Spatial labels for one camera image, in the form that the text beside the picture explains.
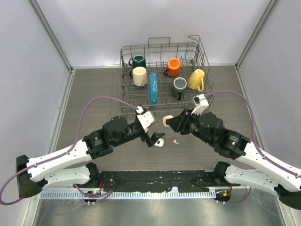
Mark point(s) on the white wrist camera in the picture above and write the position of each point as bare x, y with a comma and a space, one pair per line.
201, 104
145, 117

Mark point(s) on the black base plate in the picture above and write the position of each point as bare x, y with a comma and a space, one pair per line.
156, 181

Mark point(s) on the blue plastic plate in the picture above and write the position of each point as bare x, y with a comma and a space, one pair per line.
152, 88

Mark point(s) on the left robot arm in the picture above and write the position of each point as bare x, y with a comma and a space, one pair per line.
36, 173

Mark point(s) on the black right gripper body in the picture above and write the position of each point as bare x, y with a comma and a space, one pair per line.
194, 126

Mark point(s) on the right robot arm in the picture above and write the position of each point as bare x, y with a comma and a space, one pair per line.
273, 175

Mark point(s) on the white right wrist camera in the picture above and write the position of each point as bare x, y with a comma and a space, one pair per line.
201, 104

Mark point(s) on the white slotted cable duct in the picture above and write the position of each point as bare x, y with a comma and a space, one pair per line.
173, 194

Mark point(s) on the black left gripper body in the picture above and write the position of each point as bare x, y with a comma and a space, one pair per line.
133, 132

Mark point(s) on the grey mug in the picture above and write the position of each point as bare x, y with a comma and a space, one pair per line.
179, 87

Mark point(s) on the dark green mug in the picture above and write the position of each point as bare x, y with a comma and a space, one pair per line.
137, 61

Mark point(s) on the cream ribbed mug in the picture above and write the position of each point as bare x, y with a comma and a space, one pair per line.
139, 76

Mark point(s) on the orange mug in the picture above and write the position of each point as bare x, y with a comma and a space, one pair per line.
173, 67

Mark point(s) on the yellow mug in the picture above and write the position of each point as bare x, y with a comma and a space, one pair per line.
196, 80

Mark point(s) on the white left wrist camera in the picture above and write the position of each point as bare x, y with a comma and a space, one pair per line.
145, 117

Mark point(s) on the beige earbud charging case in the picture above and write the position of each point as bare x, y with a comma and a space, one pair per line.
165, 118

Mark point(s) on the white earbud charging case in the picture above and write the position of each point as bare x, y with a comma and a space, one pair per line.
159, 143

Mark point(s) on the grey wire dish rack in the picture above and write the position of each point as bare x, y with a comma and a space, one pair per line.
157, 52

